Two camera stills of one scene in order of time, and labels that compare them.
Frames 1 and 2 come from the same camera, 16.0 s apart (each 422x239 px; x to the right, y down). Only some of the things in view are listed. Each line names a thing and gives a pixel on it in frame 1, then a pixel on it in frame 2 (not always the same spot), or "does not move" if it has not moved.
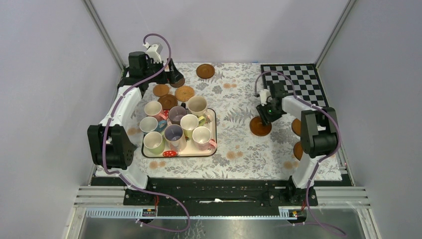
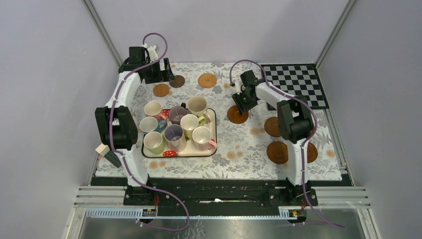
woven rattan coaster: [183, 93] -> [207, 80]
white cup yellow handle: [189, 122] does not move
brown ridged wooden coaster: [258, 128] -> [277, 152]
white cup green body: [154, 142] does not move
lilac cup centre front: [173, 135] does not move
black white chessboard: [304, 78] does not move
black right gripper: [266, 118] -> [241, 106]
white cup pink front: [201, 136] does not move
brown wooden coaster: [205, 71] -> [271, 126]
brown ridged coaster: [167, 101] -> [234, 116]
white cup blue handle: [150, 124] does not move
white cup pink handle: [154, 109] does not move
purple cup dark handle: [176, 112] does not move
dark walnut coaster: [178, 83] does not move
